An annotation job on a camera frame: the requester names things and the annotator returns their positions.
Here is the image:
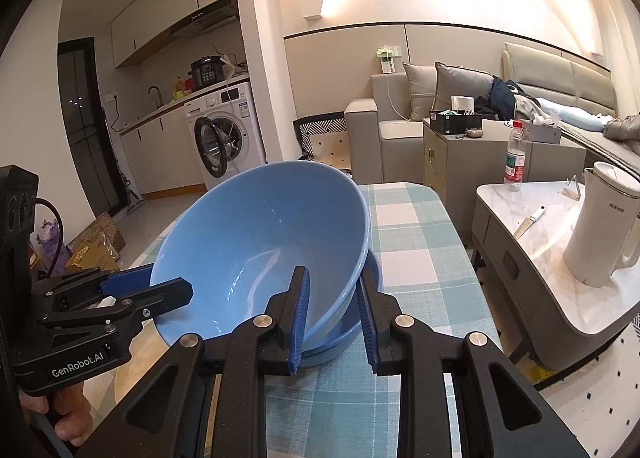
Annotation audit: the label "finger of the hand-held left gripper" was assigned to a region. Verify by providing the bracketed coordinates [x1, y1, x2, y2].
[37, 277, 194, 340]
[30, 263, 156, 311]

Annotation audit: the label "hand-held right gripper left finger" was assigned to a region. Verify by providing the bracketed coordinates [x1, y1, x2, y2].
[82, 265, 312, 458]

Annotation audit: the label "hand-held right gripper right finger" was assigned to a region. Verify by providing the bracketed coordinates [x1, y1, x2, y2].
[357, 267, 591, 458]

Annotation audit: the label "blue bowl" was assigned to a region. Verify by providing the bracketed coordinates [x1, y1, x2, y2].
[300, 248, 385, 369]
[150, 161, 372, 345]

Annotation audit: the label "person's left hand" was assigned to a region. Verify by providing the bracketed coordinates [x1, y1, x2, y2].
[20, 380, 93, 446]

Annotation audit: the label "cardboard box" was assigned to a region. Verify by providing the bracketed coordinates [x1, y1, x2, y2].
[65, 212, 126, 274]

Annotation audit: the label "purple bag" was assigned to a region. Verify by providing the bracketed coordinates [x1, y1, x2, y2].
[37, 218, 69, 276]

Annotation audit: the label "floor mop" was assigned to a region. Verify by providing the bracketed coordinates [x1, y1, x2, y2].
[117, 173, 144, 216]

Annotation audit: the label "checked tablecloth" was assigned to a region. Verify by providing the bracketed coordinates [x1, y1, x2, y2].
[112, 182, 503, 458]

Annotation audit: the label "kitchen counter cabinet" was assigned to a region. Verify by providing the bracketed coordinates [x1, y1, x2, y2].
[119, 78, 251, 204]

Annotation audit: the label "dark glass door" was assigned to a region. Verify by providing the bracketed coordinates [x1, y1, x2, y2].
[57, 37, 126, 216]

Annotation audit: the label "marble top coffee table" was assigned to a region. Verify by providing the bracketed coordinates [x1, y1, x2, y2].
[470, 173, 640, 371]

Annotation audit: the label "white washing machine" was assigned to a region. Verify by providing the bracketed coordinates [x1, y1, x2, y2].
[184, 83, 267, 191]

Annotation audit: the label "grey side cabinet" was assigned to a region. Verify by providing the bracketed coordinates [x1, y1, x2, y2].
[422, 118, 586, 211]

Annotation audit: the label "grey sofa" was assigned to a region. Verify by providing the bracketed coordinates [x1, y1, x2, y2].
[344, 73, 451, 186]

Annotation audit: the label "black box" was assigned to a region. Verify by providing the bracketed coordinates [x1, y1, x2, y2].
[430, 109, 483, 135]

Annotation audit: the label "clear water bottle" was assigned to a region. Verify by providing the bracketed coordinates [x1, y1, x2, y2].
[503, 120, 527, 193]

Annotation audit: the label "black pressure cooker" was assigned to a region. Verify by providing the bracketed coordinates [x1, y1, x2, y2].
[191, 55, 224, 91]

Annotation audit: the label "grey pillow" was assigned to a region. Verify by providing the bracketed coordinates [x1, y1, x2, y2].
[402, 62, 438, 123]
[431, 62, 496, 116]

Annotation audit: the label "white electric kettle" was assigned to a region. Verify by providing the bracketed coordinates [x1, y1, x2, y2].
[563, 161, 640, 289]

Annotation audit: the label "grey box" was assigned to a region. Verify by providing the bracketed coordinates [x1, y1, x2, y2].
[525, 119, 561, 144]

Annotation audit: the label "dark blue clothing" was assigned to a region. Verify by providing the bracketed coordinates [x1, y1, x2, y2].
[489, 78, 521, 121]

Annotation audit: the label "range hood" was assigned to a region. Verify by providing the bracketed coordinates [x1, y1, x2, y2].
[170, 5, 238, 36]

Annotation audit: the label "upper kitchen cabinets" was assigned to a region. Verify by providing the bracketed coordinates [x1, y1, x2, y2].
[111, 0, 238, 69]

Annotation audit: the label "bed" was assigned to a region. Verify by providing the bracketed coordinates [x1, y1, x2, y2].
[525, 98, 640, 174]

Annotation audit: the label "light blue pillow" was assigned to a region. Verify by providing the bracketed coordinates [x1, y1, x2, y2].
[537, 98, 606, 131]

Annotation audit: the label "padded bed headboard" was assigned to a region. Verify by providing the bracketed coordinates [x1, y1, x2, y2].
[502, 42, 618, 119]

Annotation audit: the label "grey down jacket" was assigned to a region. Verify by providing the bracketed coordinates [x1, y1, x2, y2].
[602, 114, 640, 154]

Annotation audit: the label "black cable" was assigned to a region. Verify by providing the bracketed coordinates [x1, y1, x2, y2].
[30, 198, 74, 281]

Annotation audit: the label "white handled knife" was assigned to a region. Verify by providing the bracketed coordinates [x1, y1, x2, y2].
[514, 205, 546, 240]

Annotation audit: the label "wall outlet with charger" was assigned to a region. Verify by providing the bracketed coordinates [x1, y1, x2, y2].
[374, 44, 402, 75]

